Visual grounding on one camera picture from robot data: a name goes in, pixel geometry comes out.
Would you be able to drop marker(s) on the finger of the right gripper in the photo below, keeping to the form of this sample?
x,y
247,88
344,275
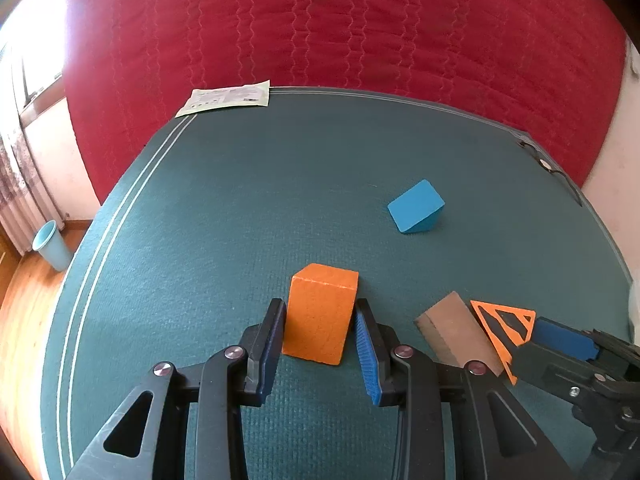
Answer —
x,y
561,338
552,371

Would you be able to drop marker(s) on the black eyeglasses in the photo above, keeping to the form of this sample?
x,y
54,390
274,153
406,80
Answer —
x,y
551,168

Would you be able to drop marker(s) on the orange striped wedge block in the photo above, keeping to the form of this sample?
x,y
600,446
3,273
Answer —
x,y
318,313

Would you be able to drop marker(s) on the white paper sheet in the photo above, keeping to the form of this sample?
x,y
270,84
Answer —
x,y
203,100

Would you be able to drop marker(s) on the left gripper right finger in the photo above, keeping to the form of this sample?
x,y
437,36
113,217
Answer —
x,y
494,437

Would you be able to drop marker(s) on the clear plastic bowl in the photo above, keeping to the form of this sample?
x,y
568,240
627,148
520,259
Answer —
x,y
634,311

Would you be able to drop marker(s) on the red quilted blanket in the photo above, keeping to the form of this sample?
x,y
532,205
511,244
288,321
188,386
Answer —
x,y
552,68

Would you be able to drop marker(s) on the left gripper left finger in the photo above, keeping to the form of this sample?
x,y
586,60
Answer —
x,y
145,437

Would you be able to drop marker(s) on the orange blue-striped wedge block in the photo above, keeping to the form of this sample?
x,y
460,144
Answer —
x,y
507,328

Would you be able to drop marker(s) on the light blue waste bin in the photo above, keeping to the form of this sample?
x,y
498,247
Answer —
x,y
49,242

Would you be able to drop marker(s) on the blue wedge block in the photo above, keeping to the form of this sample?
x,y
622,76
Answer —
x,y
417,209

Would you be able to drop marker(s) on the patterned pink curtain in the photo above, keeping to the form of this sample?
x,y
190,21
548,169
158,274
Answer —
x,y
26,204

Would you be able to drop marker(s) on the brown wooden wedge block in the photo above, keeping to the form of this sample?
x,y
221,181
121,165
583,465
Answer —
x,y
455,336

